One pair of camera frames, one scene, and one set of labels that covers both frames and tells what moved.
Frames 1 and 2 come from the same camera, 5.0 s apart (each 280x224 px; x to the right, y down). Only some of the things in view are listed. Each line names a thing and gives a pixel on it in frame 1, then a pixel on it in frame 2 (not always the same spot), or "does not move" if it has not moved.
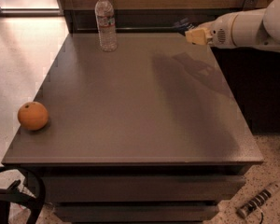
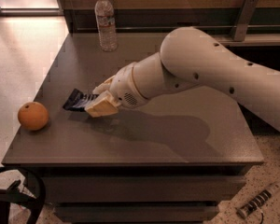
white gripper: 219,34 -> 125,86
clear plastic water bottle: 105,21 does not move
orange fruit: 33,116 does not move
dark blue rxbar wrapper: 183,26 -> 77,100
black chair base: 1,199 does not move
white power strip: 255,203 does not move
